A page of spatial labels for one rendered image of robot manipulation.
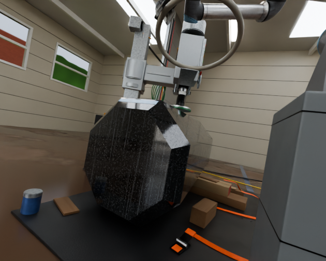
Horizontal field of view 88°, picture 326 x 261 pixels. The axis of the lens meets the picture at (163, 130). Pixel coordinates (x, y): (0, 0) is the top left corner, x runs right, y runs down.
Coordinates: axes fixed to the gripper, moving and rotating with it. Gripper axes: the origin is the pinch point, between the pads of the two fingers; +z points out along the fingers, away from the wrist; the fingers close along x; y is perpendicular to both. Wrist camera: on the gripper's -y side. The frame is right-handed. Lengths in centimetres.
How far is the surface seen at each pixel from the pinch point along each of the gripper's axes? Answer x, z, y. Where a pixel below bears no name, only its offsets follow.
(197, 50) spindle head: 50, -48, -34
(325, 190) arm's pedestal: 42, 73, 38
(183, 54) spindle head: 41, -43, -42
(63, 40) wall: -177, -427, -594
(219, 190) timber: 137, 60, -79
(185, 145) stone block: 39, 50, -20
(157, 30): 2.1, -4.8, -9.7
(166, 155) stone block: 31, 58, -26
